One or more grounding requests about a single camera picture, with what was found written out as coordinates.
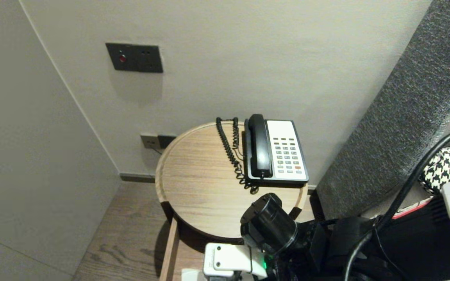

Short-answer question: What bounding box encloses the gold tissue box white tissue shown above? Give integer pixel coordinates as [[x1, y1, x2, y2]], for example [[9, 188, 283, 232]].
[[180, 268, 210, 281]]

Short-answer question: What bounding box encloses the black telephone handset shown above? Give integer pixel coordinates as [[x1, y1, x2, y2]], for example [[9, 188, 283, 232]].
[[247, 114, 272, 178]]

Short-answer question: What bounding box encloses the round wooden side table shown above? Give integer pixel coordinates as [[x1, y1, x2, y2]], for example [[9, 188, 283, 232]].
[[155, 122, 308, 241]]

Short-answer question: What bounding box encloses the white and black telephone base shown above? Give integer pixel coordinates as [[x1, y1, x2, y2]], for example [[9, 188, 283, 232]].
[[243, 119, 309, 183]]

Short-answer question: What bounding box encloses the grey fabric headboard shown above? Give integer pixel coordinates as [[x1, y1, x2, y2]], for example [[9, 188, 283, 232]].
[[316, 0, 450, 220]]

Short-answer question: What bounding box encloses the black coiled telephone cord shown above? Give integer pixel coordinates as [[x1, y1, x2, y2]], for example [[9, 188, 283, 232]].
[[216, 117, 259, 194]]

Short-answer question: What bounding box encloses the black wall socket plate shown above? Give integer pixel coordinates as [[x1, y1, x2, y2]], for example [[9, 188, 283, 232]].
[[158, 135, 177, 149]]

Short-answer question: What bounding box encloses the grey wall socket plate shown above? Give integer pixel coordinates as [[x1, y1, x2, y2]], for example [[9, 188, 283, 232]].
[[140, 134, 159, 150]]

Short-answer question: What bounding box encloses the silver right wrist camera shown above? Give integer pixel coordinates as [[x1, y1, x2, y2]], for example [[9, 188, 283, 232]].
[[203, 243, 268, 281]]

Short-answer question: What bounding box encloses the dark wall switch panel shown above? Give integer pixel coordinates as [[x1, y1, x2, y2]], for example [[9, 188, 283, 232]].
[[105, 43, 164, 74]]

